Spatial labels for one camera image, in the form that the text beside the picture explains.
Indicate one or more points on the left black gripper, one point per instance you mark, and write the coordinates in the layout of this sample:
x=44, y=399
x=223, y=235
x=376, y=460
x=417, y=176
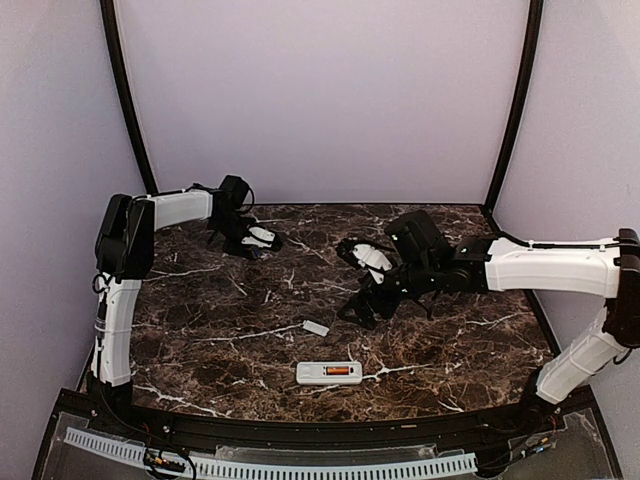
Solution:
x=231, y=248

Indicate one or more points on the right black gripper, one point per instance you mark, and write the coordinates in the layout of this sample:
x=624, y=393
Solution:
x=359, y=302

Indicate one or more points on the white battery cover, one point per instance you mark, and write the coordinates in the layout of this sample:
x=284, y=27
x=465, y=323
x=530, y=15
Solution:
x=315, y=328

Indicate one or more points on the orange battery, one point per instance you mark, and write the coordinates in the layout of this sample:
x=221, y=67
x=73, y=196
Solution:
x=338, y=371

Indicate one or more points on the white remote control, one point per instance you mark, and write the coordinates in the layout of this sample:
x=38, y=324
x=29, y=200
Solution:
x=313, y=373

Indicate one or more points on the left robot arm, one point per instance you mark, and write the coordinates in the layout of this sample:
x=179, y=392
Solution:
x=125, y=252

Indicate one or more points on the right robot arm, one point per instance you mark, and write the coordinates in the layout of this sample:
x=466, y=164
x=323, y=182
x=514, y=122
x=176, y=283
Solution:
x=421, y=260

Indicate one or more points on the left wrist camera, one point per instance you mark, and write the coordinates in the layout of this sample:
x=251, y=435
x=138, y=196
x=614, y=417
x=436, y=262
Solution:
x=262, y=238

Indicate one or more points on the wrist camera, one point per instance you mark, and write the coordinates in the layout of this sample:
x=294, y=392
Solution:
x=262, y=238
x=364, y=254

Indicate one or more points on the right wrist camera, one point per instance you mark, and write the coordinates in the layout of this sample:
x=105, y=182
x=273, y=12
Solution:
x=364, y=254

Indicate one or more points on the black front rail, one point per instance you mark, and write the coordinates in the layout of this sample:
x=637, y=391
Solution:
x=478, y=428

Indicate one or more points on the left black frame post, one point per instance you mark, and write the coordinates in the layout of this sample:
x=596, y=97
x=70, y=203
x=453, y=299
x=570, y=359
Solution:
x=125, y=96

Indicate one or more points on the black frame post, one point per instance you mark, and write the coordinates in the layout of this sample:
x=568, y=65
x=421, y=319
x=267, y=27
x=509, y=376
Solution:
x=521, y=89
x=125, y=96

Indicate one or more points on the white slotted cable duct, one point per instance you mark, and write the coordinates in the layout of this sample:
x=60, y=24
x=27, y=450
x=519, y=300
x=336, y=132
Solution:
x=253, y=463

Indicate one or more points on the right black frame post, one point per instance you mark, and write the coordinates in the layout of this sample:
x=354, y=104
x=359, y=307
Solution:
x=521, y=89

